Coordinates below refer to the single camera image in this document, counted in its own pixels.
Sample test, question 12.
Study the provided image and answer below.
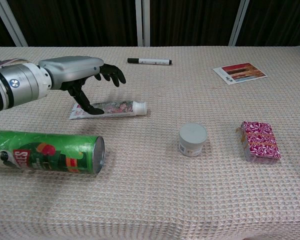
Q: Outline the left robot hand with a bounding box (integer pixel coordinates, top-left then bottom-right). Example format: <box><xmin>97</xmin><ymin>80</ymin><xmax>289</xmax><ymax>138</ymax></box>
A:
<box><xmin>38</xmin><ymin>55</ymin><xmax>127</xmax><ymax>116</ymax></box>

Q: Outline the floral toothpaste tube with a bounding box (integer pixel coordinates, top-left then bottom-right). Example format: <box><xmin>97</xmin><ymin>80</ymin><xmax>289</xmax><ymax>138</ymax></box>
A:
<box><xmin>68</xmin><ymin>100</ymin><xmax>135</xmax><ymax>121</ymax></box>

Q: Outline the small grey round cap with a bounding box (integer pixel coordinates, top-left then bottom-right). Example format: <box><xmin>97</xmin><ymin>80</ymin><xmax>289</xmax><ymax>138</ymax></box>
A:
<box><xmin>177</xmin><ymin>122</ymin><xmax>208</xmax><ymax>158</ymax></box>

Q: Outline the dark green curtain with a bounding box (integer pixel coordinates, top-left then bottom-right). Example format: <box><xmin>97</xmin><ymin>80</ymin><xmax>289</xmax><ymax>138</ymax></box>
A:
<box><xmin>0</xmin><ymin>0</ymin><xmax>300</xmax><ymax>48</ymax></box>

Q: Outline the black white marker pen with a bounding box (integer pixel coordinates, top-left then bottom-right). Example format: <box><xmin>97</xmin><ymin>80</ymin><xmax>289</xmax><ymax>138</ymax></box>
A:
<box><xmin>127</xmin><ymin>57</ymin><xmax>173</xmax><ymax>66</ymax></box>

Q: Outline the green Pringles can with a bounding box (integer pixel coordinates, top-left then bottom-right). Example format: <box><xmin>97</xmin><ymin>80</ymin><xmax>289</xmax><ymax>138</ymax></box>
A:
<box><xmin>0</xmin><ymin>128</ymin><xmax>106</xmax><ymax>175</ymax></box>

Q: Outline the beige waffle tablecloth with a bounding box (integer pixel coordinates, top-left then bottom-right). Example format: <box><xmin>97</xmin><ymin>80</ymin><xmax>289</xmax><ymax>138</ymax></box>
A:
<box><xmin>0</xmin><ymin>45</ymin><xmax>300</xmax><ymax>240</ymax></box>

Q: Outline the red picture card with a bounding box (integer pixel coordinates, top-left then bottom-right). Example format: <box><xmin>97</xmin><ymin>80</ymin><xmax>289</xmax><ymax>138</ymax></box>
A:
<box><xmin>212</xmin><ymin>62</ymin><xmax>268</xmax><ymax>86</ymax></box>

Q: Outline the pink patterned card deck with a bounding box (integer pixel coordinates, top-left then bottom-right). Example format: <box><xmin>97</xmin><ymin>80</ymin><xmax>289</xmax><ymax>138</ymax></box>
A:
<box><xmin>236</xmin><ymin>120</ymin><xmax>283</xmax><ymax>164</ymax></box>

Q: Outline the white slanted frame post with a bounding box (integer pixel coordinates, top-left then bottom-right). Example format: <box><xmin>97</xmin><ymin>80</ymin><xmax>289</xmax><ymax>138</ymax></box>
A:
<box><xmin>228</xmin><ymin>0</ymin><xmax>251</xmax><ymax>47</ymax></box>
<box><xmin>0</xmin><ymin>0</ymin><xmax>29</xmax><ymax>47</ymax></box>

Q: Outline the white upright frame post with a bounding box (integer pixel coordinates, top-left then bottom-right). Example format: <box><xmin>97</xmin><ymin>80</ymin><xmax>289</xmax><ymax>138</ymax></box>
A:
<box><xmin>134</xmin><ymin>0</ymin><xmax>144</xmax><ymax>47</ymax></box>
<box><xmin>142</xmin><ymin>0</ymin><xmax>151</xmax><ymax>47</ymax></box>

